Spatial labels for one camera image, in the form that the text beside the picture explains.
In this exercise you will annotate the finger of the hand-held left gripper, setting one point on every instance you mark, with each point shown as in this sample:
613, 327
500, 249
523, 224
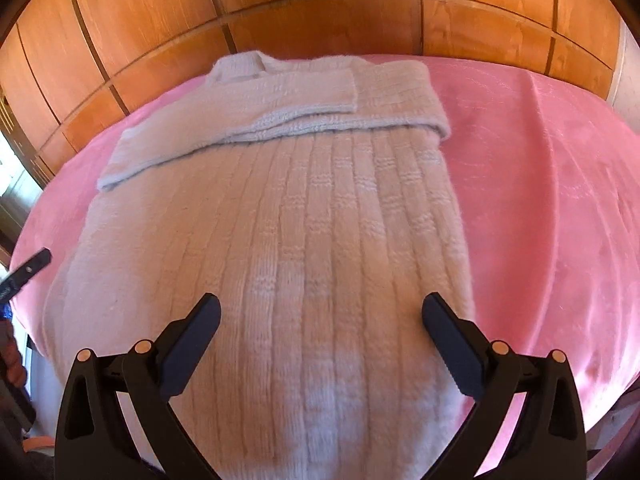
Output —
32, 264

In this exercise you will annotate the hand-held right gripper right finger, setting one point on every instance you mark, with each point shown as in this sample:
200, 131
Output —
445, 332

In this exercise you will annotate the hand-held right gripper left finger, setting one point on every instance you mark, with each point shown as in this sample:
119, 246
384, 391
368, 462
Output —
197, 330

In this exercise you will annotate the light grey knitted sweater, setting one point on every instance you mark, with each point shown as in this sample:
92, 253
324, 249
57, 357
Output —
310, 240

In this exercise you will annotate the pink blanket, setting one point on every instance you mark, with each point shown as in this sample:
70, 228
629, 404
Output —
540, 200

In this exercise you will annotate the white window frame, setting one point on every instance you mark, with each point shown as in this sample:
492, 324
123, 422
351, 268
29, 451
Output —
15, 185

